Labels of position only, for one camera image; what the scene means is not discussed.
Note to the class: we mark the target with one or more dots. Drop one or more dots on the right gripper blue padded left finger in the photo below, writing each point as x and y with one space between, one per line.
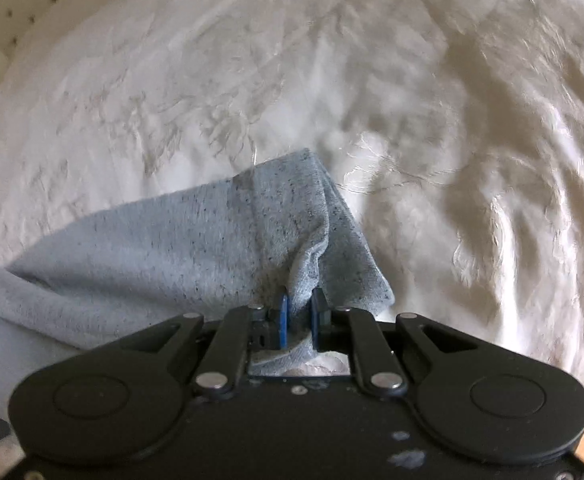
241 332

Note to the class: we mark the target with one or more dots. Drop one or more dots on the right gripper dark blue right finger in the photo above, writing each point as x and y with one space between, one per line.
357 334

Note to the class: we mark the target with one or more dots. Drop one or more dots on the light blue knit pants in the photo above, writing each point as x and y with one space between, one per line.
231 243

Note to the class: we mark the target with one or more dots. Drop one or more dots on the cream satin bedspread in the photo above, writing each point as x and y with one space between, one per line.
454 129

